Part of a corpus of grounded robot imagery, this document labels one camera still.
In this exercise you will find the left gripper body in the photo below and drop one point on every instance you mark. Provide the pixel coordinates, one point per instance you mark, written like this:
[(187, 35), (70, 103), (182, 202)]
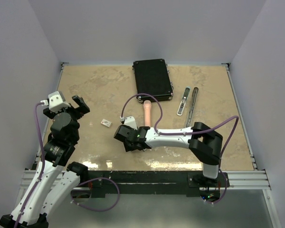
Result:
[(75, 114)]

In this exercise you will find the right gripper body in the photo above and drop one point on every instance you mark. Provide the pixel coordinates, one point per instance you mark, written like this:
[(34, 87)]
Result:
[(128, 147)]

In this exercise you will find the small white card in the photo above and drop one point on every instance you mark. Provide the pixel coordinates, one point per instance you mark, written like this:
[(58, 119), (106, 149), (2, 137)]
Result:
[(106, 123)]

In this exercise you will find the light blue stapler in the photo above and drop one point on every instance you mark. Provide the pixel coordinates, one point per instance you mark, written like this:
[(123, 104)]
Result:
[(183, 101)]

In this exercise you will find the grey stapler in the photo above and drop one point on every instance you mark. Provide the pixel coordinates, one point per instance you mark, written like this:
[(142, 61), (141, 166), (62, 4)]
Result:
[(191, 109)]

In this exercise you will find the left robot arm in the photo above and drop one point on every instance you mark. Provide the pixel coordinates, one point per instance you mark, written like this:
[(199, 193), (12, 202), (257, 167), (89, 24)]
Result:
[(42, 195)]

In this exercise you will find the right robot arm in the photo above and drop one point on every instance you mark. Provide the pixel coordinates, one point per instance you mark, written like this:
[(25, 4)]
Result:
[(204, 142)]

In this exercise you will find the pink toy microphone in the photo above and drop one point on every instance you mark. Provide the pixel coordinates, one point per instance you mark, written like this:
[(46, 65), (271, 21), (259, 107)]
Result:
[(147, 106)]

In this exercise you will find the black base bar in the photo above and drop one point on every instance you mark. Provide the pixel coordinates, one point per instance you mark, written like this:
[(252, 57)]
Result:
[(188, 183)]

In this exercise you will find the black hard case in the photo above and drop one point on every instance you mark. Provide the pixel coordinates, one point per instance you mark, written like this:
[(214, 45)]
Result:
[(152, 78)]

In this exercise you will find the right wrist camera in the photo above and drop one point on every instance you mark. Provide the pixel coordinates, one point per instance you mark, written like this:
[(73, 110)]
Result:
[(129, 121)]

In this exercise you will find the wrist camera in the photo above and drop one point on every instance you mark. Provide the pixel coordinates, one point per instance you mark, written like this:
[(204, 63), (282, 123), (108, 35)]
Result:
[(129, 121), (57, 102)]

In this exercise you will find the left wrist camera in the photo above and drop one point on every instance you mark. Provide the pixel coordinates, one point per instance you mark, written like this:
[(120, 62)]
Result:
[(57, 102)]

